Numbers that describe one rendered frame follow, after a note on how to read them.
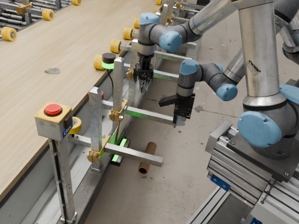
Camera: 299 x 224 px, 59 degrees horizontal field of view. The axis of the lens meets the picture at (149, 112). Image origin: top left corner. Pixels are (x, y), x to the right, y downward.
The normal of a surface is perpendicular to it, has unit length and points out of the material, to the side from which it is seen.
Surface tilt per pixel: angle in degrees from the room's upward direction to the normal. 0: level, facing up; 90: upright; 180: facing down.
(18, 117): 0
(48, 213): 0
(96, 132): 90
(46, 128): 90
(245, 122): 97
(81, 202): 0
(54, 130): 90
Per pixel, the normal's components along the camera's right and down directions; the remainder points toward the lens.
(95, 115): -0.26, 0.57
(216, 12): -0.58, 0.63
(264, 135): -0.73, 0.45
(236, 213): 0.11, -0.79
